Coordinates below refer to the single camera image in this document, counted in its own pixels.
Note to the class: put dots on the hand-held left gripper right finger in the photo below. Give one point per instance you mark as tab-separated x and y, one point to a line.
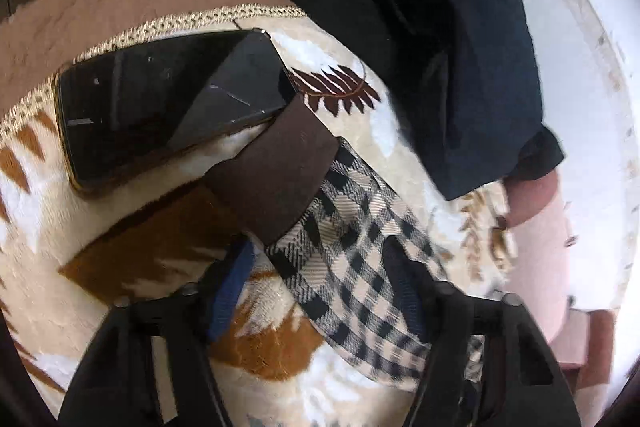
411	292

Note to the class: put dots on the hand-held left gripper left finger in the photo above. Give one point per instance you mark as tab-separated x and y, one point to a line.
229	289

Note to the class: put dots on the black beige checkered shirt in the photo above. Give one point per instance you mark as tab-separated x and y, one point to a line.
350	257

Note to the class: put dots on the pale pink pillow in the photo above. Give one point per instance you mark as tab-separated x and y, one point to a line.
542	247

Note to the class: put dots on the cream leaf-print blanket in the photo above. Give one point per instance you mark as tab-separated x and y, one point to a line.
75	232

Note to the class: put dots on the black smartphone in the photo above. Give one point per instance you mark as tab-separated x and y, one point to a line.
125	107

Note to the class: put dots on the dark navy garment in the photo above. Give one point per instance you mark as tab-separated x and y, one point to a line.
475	57

